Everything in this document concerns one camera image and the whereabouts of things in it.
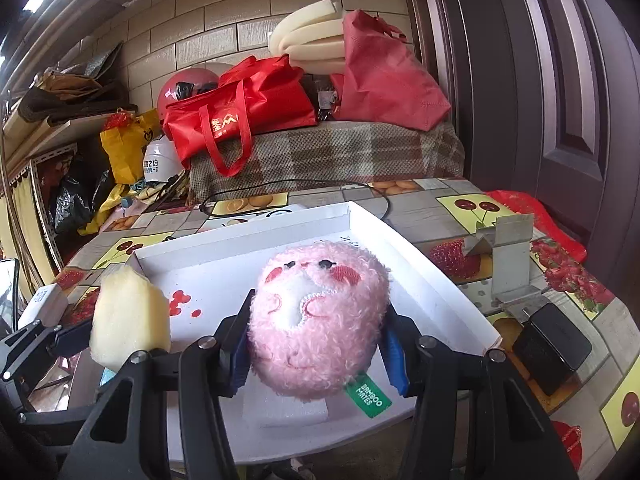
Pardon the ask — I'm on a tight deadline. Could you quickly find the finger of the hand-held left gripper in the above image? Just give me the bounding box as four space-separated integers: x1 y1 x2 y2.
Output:
15 402 103 436
0 317 95 386

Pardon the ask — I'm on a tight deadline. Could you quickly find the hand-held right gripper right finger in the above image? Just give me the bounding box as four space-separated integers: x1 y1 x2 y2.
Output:
380 302 581 480

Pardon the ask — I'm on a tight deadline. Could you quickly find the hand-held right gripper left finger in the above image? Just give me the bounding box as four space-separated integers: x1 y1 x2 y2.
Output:
57 287 256 480

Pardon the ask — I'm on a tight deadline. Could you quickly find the yellow sponge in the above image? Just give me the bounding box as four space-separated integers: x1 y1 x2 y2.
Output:
90 265 172 373

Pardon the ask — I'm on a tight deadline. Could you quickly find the pink round sponge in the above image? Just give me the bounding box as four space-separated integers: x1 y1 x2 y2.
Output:
247 241 393 418

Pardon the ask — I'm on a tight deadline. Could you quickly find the white cardboard box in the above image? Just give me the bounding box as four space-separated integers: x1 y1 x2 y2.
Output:
127 201 501 463

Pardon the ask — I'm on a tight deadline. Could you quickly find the white charger box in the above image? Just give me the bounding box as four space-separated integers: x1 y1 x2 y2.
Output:
17 284 69 332

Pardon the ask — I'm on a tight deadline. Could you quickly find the yellow plastic sheet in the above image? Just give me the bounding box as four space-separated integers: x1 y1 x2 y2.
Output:
79 184 151 235

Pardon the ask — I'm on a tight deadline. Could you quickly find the yellow shelf curtain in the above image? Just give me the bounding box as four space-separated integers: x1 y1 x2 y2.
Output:
0 160 53 281

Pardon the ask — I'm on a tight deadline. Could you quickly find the black plastic bag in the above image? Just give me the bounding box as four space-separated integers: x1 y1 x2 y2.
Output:
52 160 113 233

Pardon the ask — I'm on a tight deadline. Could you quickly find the fruit print tablecloth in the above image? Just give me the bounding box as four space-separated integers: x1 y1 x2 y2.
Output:
27 177 640 480

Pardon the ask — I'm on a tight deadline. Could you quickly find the black power adapter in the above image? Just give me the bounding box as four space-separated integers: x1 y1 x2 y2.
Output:
511 302 593 397

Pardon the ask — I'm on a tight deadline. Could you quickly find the yellow shopping bag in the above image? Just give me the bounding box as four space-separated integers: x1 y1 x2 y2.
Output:
100 108 163 185

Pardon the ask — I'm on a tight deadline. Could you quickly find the red plastic bag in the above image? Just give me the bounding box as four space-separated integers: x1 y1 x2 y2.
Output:
487 190 588 263

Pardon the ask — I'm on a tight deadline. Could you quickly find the white helmet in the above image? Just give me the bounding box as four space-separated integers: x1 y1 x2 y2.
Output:
144 135 189 186

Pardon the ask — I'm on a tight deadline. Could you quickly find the metal storage shelf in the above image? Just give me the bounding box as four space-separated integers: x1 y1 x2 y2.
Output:
0 109 137 286

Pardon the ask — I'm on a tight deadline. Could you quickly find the plaid covered bench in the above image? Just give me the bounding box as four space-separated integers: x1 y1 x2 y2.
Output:
187 120 466 206

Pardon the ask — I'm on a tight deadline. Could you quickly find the red knot ornament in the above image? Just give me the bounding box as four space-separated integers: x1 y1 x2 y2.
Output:
102 109 134 132

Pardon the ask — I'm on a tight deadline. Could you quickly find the brown cardboard pile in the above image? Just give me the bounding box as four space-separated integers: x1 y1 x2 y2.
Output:
17 42 129 123

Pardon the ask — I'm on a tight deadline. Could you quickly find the red tote bag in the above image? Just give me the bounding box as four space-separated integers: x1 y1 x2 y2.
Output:
162 55 319 177

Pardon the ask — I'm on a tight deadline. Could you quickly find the dark red fabric bag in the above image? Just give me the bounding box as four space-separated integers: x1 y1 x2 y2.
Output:
330 9 452 134

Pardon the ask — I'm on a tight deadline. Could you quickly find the dark brown door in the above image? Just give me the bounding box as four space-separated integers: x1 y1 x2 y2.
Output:
400 0 640 281

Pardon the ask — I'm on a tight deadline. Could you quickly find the cream foam sheet roll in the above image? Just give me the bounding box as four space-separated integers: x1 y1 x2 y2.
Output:
269 0 351 76

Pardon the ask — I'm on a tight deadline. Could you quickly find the metal bracket stand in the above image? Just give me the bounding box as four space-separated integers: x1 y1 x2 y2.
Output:
462 214 543 318

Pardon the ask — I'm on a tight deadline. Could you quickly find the black cable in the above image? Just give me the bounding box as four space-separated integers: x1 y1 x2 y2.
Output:
197 179 394 222

